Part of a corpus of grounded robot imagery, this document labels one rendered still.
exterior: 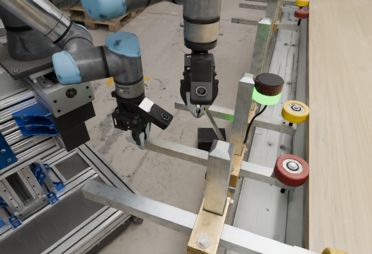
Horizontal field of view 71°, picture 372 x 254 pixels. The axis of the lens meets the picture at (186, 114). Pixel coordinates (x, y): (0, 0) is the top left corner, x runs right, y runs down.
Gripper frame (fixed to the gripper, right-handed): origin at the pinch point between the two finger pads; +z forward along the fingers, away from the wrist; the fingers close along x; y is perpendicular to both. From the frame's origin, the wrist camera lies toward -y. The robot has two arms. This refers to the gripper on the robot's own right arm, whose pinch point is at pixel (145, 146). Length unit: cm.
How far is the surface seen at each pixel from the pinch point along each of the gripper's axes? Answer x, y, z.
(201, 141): -76, 3, 70
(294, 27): -123, -40, 2
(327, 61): -63, -53, -8
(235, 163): 1.0, -27.9, -4.5
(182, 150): 0.6, -12.7, -3.5
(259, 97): -1.3, -30.4, -25.4
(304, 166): -0.8, -44.3, -8.2
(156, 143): 0.4, -4.2, -3.4
